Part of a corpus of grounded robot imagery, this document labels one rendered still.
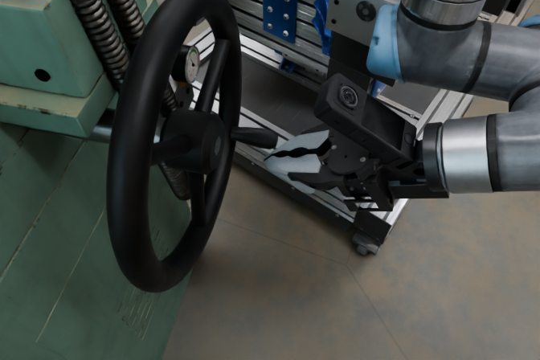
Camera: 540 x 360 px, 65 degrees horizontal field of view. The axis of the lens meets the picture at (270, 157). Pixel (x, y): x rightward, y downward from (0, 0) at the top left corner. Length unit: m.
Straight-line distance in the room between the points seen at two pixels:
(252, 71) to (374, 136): 0.98
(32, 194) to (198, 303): 0.75
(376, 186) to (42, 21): 0.34
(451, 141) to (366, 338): 0.83
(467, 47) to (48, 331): 0.59
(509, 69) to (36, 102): 0.43
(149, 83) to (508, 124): 0.31
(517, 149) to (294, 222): 0.93
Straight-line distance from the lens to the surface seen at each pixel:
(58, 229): 0.59
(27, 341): 0.62
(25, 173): 0.51
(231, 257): 1.24
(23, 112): 0.43
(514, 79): 0.48
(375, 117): 0.43
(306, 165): 0.48
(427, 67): 0.46
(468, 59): 0.46
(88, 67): 0.40
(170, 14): 0.32
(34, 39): 0.38
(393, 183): 0.49
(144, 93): 0.29
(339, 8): 0.72
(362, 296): 1.22
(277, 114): 1.24
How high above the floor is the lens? 1.14
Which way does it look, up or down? 54 degrees down
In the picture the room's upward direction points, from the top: straight up
